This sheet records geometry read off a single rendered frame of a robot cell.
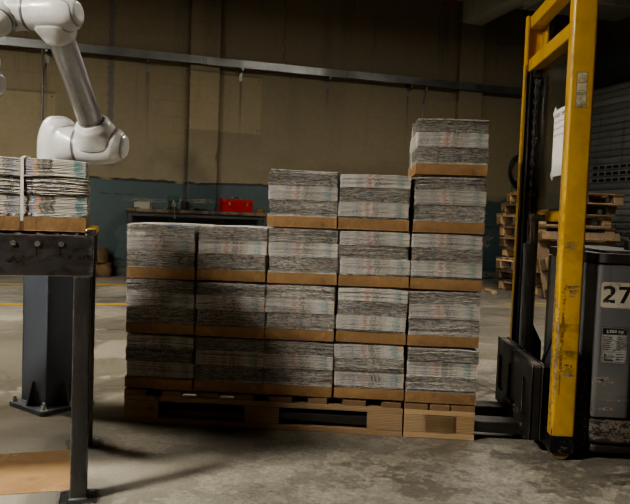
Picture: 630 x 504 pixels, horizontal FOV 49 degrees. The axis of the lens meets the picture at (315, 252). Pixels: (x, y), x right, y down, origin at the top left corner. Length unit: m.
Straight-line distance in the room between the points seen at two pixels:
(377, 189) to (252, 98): 7.11
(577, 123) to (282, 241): 1.21
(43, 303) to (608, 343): 2.29
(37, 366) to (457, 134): 2.02
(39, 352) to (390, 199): 1.63
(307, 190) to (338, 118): 7.31
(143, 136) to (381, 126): 3.42
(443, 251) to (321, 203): 0.53
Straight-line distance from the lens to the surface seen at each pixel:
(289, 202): 2.78
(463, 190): 2.80
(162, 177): 9.51
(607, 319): 2.80
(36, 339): 3.21
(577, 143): 2.71
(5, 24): 2.80
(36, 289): 3.19
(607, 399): 2.86
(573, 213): 2.69
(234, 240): 2.81
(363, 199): 2.77
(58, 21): 2.76
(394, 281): 2.78
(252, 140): 9.71
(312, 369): 2.83
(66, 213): 2.27
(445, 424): 2.91
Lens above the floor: 0.88
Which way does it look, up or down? 3 degrees down
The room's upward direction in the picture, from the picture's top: 2 degrees clockwise
